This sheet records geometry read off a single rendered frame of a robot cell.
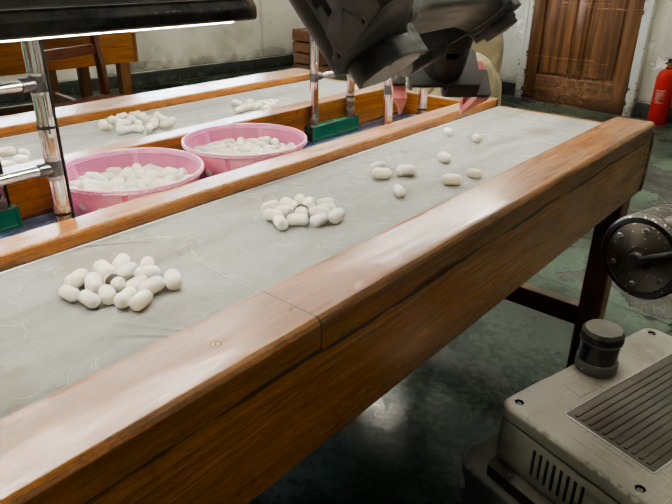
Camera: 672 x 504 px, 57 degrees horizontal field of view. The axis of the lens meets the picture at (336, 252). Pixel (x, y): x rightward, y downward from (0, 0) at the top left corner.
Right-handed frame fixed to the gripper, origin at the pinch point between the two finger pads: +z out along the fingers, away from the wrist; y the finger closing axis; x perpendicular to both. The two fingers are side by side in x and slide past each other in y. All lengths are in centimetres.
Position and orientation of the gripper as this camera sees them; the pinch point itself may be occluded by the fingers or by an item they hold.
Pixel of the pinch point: (431, 107)
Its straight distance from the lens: 99.3
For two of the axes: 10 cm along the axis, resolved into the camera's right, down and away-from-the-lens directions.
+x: -0.5, -9.0, 4.2
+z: -0.5, 4.3, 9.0
